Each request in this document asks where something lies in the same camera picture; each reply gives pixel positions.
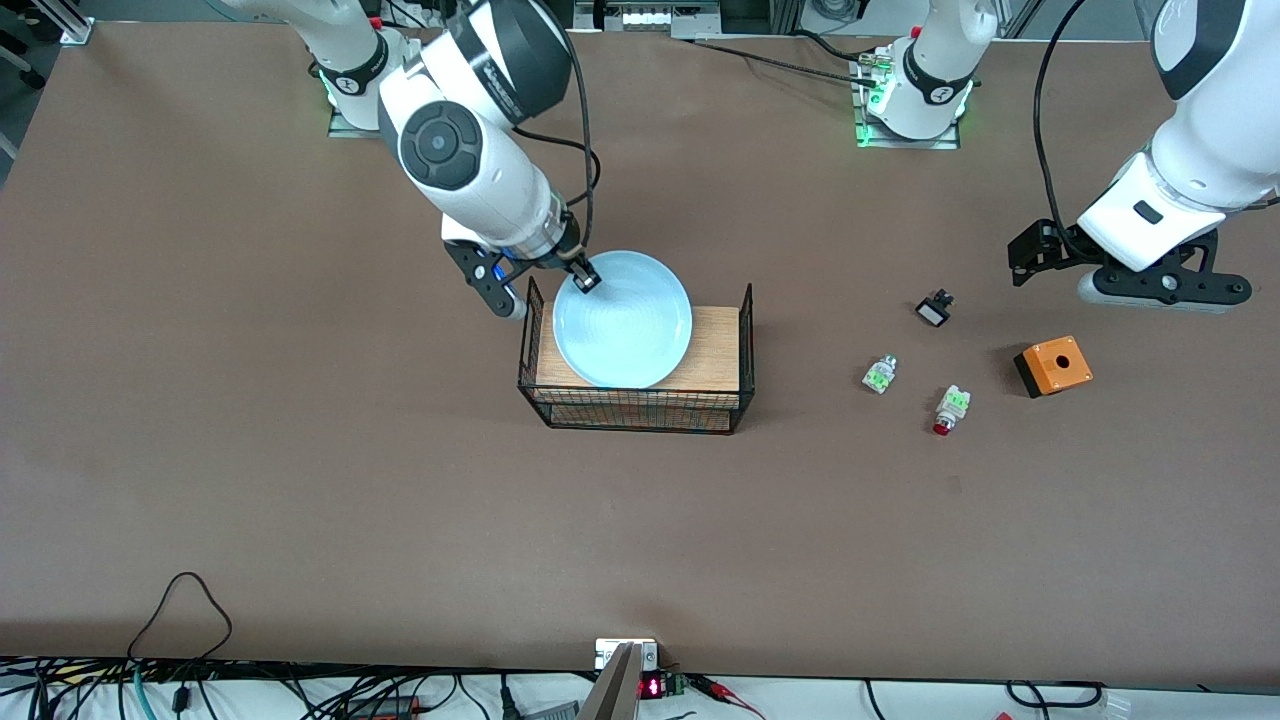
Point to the red digit display module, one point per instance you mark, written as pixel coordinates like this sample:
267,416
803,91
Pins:
652,687

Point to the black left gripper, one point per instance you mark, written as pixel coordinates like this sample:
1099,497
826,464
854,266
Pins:
1062,249

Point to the black square push button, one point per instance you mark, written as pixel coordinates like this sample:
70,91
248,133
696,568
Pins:
934,310

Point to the white power strip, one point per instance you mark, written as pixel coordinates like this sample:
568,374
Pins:
660,15

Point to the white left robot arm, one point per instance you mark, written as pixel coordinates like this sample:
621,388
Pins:
1210,130

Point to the grey camera mount pole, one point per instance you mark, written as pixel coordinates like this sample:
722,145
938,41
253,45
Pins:
612,695

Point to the orange button enclosure box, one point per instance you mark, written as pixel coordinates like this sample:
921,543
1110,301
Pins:
1060,368

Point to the black power adapter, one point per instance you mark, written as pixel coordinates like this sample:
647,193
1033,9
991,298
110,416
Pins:
385,706

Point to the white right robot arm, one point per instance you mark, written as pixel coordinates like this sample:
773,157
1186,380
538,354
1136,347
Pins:
480,170

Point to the aluminium frame profile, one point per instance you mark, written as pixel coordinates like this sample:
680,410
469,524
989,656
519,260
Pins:
70,25

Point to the silver metal bracket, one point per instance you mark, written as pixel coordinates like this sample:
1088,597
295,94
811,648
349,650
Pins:
605,655

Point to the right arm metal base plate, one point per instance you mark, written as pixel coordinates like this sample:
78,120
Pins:
345,126

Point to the wooden board basket bottom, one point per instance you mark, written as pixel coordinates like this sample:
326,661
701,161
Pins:
715,350

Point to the light blue round plate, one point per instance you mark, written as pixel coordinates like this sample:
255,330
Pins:
625,330

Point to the green white contact block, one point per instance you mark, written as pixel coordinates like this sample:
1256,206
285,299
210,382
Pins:
880,375

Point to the red push button switch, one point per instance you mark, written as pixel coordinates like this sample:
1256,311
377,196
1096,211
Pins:
952,405

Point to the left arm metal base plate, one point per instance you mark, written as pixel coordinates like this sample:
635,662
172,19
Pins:
905,144

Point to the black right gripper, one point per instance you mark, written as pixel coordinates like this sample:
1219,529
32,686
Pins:
566,252

